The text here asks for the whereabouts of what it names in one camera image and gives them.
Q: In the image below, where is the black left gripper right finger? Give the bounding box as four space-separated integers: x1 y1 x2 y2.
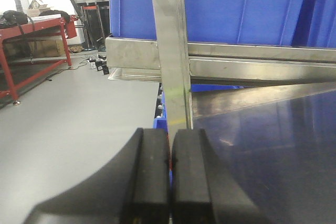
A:
172 130 269 223

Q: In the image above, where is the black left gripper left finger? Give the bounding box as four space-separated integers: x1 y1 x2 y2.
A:
24 128 170 223

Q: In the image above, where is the blue bin lower level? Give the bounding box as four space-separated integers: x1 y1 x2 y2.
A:
153 84 174 183

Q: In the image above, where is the red metal workbench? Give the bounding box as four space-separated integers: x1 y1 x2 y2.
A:
0 14 78 106

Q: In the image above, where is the cardboard box under workbench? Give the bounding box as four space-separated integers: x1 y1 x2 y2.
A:
3 39 65 58

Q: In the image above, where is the blue plastic bin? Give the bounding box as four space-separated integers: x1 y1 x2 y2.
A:
292 0 335 48
110 0 303 46

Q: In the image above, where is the blue plastic bin right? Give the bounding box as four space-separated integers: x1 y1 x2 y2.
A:
292 0 335 48

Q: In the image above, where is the black bag on workbench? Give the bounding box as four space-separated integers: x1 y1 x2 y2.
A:
1 10 28 29

